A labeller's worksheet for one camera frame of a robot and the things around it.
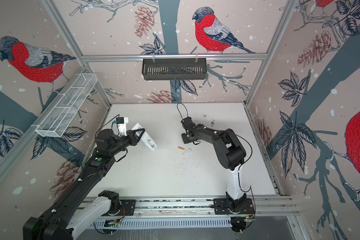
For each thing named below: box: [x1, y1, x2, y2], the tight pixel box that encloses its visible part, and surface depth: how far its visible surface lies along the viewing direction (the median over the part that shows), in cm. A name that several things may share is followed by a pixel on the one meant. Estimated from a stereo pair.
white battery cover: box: [182, 147, 193, 157], surface depth 96 cm
